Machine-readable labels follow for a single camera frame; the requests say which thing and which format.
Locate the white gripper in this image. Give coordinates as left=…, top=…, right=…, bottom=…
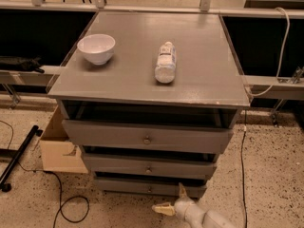
left=152, top=182, right=205, bottom=227

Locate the grey bottom drawer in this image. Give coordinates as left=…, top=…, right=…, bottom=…
left=95, top=178, right=206, bottom=198

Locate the grey drawer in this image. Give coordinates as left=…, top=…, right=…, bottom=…
left=62, top=120, right=233, bottom=154
left=95, top=178, right=206, bottom=198
left=83, top=154, right=217, bottom=180

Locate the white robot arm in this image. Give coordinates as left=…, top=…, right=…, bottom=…
left=152, top=183, right=237, bottom=228

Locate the grey top drawer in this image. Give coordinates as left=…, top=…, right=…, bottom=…
left=62, top=120, right=233, bottom=154

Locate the grey middle drawer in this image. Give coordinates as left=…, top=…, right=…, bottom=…
left=83, top=154, right=217, bottom=180

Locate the grey drawer cabinet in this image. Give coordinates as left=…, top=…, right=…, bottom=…
left=47, top=10, right=252, bottom=200

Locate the cardboard box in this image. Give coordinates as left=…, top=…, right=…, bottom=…
left=39, top=107, right=88, bottom=174

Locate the white plastic bottle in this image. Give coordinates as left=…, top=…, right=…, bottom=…
left=155, top=42, right=177, bottom=84

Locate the black metal stand bar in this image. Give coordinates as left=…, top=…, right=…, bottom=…
left=0, top=125, right=43, bottom=192

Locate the white ceramic bowl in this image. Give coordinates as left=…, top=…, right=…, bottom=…
left=77, top=34, right=116, bottom=65

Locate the black cloth bundle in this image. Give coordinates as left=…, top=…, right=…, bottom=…
left=0, top=56, right=45, bottom=73

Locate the black floor cable right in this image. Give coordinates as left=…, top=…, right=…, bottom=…
left=240, top=109, right=248, bottom=228

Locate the black floor cable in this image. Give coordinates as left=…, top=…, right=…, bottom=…
left=240, top=109, right=248, bottom=228
left=0, top=120, right=90, bottom=228

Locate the black floor cable left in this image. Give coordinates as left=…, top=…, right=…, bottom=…
left=0, top=120, right=90, bottom=228

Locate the white hanging cable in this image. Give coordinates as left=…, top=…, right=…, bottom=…
left=245, top=7, right=291, bottom=98

